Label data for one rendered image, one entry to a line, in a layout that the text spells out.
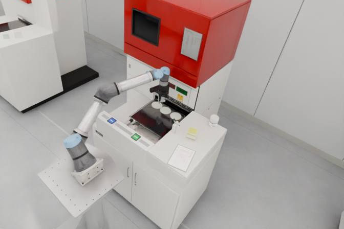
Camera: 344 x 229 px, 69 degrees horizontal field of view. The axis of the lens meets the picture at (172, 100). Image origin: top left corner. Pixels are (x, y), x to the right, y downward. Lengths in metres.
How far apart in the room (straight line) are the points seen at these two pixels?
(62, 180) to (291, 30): 2.73
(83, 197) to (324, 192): 2.68
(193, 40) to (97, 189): 1.24
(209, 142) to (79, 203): 1.00
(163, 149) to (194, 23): 0.93
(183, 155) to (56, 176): 0.89
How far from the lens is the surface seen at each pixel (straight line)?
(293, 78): 3.43
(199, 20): 1.84
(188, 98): 2.22
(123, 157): 2.17
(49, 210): 2.82
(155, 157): 1.85
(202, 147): 1.96
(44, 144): 3.33
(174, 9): 1.94
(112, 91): 1.80
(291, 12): 3.21
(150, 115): 2.23
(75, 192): 1.88
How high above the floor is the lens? 2.40
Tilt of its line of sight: 38 degrees down
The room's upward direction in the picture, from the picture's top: 9 degrees clockwise
